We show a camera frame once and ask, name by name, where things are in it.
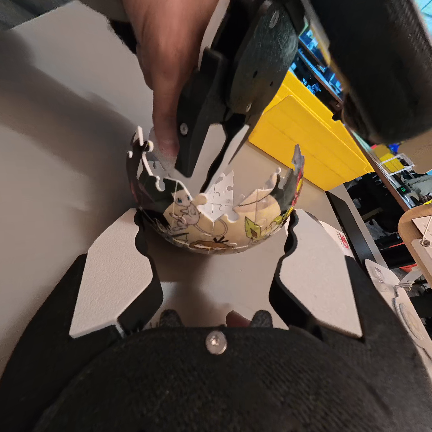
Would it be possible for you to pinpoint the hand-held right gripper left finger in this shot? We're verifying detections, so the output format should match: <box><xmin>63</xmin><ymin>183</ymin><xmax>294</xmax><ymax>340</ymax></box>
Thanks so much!
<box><xmin>68</xmin><ymin>207</ymin><xmax>165</xmax><ymax>339</ymax></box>

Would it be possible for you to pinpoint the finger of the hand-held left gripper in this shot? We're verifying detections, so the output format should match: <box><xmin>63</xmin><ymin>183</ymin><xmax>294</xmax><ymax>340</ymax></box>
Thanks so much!
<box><xmin>200</xmin><ymin>116</ymin><xmax>251</xmax><ymax>194</ymax></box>

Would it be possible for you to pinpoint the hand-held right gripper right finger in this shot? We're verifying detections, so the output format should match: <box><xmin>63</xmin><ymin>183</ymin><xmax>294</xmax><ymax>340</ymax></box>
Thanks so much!
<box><xmin>269</xmin><ymin>209</ymin><xmax>367</xmax><ymax>341</ymax></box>

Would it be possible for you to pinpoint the cartoon print puzzle ball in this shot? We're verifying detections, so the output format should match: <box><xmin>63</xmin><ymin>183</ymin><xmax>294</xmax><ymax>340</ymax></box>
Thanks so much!
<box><xmin>126</xmin><ymin>126</ymin><xmax>306</xmax><ymax>256</ymax></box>

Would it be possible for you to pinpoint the person's left hand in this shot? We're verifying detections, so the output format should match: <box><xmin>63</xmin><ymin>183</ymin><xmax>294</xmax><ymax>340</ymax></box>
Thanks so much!
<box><xmin>122</xmin><ymin>0</ymin><xmax>221</xmax><ymax>158</ymax></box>

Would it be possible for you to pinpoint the yellow plastic bin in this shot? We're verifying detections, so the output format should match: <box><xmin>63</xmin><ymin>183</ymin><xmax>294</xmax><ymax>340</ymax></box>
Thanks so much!
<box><xmin>248</xmin><ymin>70</ymin><xmax>375</xmax><ymax>192</ymax></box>

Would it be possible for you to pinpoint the cork clipboard with papers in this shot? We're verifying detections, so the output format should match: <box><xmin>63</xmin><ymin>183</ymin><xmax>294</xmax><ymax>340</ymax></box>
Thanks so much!
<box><xmin>398</xmin><ymin>203</ymin><xmax>432</xmax><ymax>289</ymax></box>

